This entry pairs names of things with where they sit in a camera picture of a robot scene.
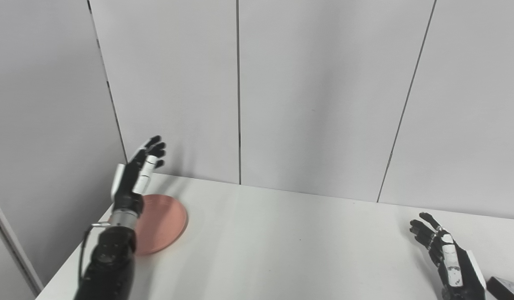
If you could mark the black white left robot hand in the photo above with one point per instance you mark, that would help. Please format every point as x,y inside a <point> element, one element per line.
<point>130,183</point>

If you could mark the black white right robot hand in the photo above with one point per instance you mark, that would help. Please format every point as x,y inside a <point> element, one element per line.
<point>457,275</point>

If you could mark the chocolate cake slice with fruit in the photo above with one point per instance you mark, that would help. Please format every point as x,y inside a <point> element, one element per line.
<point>502,289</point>

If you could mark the pink round plate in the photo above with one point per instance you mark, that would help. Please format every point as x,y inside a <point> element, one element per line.
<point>165,225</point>

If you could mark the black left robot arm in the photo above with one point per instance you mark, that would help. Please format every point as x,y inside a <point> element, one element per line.
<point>111,262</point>

